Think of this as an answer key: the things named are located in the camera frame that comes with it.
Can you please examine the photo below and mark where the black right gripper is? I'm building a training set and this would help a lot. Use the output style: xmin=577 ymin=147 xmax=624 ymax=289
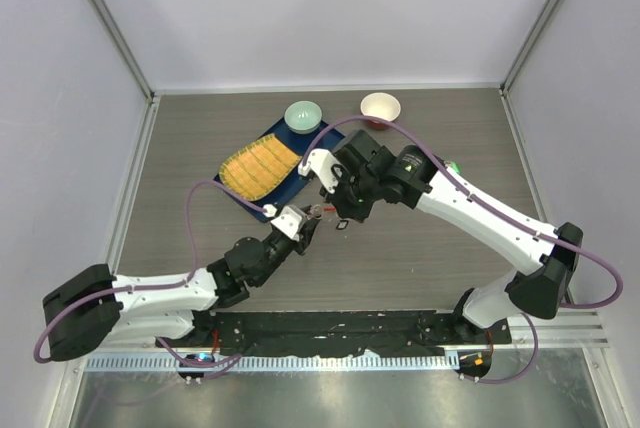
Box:
xmin=321 ymin=165 xmax=381 ymax=223

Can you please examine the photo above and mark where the keyring bunch with tags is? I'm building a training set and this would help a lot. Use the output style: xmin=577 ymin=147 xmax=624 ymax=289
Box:
xmin=305 ymin=203 xmax=349 ymax=231

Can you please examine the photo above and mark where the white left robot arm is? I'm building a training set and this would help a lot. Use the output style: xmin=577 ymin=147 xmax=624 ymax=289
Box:
xmin=34 ymin=218 xmax=319 ymax=364

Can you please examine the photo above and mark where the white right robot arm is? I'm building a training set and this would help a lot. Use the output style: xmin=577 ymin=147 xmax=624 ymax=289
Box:
xmin=299 ymin=130 xmax=583 ymax=343

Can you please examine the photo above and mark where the woven bamboo plate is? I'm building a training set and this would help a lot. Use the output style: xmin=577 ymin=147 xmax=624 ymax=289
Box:
xmin=219 ymin=133 xmax=301 ymax=202

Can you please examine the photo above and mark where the light green bowl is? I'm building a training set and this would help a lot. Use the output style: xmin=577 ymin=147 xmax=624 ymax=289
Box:
xmin=284 ymin=101 xmax=323 ymax=134

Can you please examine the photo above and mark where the red bowl white inside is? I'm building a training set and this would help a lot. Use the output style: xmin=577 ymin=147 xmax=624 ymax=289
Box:
xmin=360 ymin=92 xmax=401 ymax=131

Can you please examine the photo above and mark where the key with green tag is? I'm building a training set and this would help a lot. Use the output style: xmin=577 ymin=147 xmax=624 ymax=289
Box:
xmin=446 ymin=161 xmax=461 ymax=174

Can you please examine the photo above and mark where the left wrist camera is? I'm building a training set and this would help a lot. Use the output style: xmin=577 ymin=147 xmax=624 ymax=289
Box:
xmin=263 ymin=204 xmax=308 ymax=242

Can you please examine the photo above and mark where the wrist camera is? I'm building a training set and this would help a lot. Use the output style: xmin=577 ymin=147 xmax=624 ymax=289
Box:
xmin=298 ymin=149 xmax=342 ymax=194
xmin=263 ymin=204 xmax=308 ymax=242

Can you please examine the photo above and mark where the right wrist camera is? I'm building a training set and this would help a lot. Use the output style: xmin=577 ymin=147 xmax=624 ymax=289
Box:
xmin=298 ymin=149 xmax=342 ymax=194

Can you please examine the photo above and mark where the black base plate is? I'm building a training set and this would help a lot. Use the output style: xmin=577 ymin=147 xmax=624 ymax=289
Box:
xmin=181 ymin=310 xmax=512 ymax=358

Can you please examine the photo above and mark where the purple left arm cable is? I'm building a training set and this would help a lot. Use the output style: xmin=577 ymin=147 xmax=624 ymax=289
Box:
xmin=33 ymin=180 xmax=274 ymax=363

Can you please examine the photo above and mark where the white slotted cable duct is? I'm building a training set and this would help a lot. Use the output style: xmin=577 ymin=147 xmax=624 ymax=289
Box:
xmin=84 ymin=352 xmax=459 ymax=373

